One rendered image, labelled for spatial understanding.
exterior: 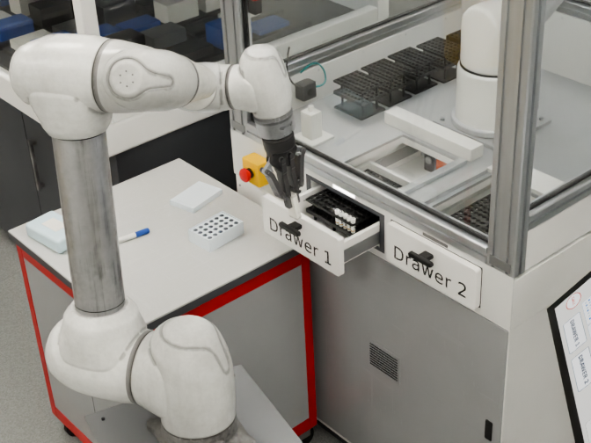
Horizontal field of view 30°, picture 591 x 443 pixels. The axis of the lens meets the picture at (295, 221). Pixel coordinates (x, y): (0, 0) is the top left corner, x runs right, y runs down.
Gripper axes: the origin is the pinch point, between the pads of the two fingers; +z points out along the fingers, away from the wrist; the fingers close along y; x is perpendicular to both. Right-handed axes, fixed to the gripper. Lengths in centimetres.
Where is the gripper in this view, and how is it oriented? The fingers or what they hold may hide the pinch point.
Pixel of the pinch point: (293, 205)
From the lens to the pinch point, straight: 263.9
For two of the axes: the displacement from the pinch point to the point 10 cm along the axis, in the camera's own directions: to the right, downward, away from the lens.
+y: 7.3, -4.8, 4.8
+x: -6.6, -3.1, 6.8
